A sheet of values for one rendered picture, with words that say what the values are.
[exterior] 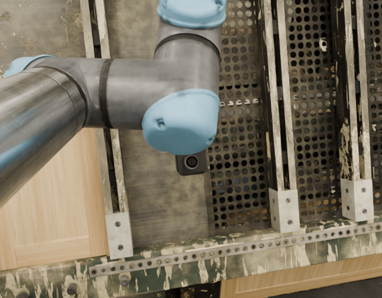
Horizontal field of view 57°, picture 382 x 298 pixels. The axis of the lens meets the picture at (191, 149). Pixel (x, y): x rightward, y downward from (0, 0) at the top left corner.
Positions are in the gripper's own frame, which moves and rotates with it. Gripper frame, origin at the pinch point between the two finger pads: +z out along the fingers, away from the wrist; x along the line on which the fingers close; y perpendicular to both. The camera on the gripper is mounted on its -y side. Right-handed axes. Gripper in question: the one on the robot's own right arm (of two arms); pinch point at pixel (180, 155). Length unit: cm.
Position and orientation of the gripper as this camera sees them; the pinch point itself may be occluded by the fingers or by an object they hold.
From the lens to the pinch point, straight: 67.7
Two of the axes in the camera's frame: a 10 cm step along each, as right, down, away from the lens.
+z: -0.7, 4.6, 8.8
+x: -9.9, 0.9, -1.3
